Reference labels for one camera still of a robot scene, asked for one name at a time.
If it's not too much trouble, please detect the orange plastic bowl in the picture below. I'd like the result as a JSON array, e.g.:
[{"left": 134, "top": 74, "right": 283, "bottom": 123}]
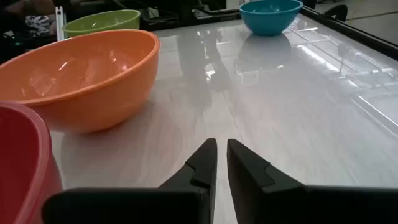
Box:
[{"left": 0, "top": 29, "right": 162, "bottom": 134}]

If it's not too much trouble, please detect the green plastic bowl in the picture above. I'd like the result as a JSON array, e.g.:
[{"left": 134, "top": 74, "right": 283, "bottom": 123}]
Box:
[{"left": 62, "top": 9, "right": 141, "bottom": 39}]

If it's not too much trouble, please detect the black white patterned cloth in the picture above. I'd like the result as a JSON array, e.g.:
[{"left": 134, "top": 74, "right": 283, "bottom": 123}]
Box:
[{"left": 24, "top": 14, "right": 57, "bottom": 35}]

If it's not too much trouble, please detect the white shelf post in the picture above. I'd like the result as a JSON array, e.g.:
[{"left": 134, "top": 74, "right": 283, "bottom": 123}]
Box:
[{"left": 55, "top": 6, "right": 67, "bottom": 42}]

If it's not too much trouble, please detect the black chair part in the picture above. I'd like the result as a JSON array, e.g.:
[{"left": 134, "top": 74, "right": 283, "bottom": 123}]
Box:
[{"left": 322, "top": 4, "right": 349, "bottom": 22}]

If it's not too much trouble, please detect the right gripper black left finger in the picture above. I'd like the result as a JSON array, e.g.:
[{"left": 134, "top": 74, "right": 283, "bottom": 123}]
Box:
[{"left": 42, "top": 138, "right": 218, "bottom": 224}]

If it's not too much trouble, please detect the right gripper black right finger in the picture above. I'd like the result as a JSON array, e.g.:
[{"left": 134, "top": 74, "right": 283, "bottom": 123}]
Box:
[{"left": 226, "top": 138, "right": 398, "bottom": 224}]

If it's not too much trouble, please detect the teal blue plastic bowl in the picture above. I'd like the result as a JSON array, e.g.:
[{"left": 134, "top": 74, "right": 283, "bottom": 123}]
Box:
[{"left": 238, "top": 0, "right": 304, "bottom": 37}]

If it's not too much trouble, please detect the red plastic bowl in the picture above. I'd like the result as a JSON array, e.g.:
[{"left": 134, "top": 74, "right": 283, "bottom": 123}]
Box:
[{"left": 0, "top": 100, "right": 63, "bottom": 224}]

